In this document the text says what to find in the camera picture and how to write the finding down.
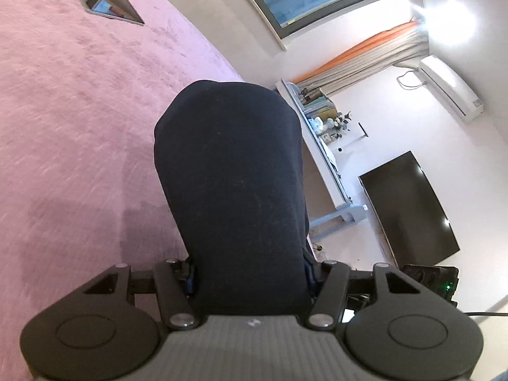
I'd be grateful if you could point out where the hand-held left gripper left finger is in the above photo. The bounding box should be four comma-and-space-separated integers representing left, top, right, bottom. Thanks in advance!
83, 259, 200, 330

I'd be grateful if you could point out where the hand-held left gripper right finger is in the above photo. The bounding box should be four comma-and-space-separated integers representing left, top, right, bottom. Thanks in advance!
304, 260, 422, 330

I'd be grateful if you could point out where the navy jacket with white stripes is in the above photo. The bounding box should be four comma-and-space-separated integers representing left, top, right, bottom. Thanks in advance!
153, 80, 315, 318

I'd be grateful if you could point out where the black box with green light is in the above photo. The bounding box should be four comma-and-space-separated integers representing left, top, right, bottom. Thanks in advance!
403, 264, 460, 306

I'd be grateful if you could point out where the black flat television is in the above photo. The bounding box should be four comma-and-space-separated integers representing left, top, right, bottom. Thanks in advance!
358, 151, 461, 266

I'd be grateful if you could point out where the small dark flower bunch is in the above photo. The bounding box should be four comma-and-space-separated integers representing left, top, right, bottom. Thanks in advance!
332, 109, 355, 132

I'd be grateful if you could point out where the row of books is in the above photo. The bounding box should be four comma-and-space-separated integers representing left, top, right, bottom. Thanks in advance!
299, 87, 338, 117

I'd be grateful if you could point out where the pink quilted bed cover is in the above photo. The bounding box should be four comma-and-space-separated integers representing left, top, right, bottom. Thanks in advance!
0, 0, 249, 330

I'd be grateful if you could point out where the white air conditioner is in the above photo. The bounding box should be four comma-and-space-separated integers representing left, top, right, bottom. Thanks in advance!
418, 56, 485, 123

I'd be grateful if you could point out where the orange and grey curtain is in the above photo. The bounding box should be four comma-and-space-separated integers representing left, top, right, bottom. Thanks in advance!
294, 16, 431, 96

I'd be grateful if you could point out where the grey tablet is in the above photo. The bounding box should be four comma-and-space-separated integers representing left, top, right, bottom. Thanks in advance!
72, 0, 145, 26

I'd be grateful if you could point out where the bright ceiling lamp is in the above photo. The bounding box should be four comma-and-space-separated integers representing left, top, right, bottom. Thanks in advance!
413, 0, 477, 48

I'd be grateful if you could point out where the long white wall desk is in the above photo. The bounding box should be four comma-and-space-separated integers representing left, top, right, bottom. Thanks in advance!
276, 79, 368, 239

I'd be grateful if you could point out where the air conditioner power cord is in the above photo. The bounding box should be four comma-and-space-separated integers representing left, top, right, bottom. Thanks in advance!
396, 69, 428, 90

